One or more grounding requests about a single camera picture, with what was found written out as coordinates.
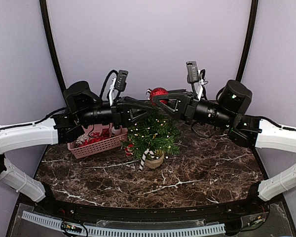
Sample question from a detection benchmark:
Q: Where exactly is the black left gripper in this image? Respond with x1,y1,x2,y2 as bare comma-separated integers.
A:
77,95,153,130

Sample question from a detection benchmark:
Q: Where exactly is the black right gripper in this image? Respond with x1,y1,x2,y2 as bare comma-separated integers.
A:
153,88,234,129

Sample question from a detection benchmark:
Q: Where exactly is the red ball ornament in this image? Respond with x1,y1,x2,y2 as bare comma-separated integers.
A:
148,87,168,106

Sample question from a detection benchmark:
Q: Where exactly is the small green christmas tree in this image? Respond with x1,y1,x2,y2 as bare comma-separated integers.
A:
122,109,181,159

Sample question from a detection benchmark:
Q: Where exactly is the fairy light string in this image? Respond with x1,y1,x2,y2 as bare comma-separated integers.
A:
127,111,180,158

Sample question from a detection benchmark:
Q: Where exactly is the red santa ornament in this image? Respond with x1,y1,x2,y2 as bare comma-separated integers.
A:
124,144,134,156

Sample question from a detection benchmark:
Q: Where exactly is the red white candy cane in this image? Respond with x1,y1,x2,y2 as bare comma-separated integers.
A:
139,149,154,171

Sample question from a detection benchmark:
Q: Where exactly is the pink plastic basket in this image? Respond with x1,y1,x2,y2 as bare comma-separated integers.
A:
67,123,127,159

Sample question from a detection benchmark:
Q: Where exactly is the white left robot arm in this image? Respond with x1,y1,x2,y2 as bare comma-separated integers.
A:
0,81,152,215

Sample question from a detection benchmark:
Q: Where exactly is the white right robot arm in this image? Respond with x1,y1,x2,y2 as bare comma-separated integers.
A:
149,80,296,214

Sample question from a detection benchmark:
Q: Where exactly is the beige tree pot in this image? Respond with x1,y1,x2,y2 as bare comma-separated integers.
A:
145,153,165,169

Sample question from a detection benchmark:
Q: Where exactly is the white snowflake ornament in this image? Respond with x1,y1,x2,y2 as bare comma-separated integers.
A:
74,134,88,146

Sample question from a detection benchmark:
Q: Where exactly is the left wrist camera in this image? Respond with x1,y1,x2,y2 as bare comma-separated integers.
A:
107,70,128,106

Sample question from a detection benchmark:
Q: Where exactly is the white slotted cable duct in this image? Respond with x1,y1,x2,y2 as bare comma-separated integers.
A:
21,211,226,237

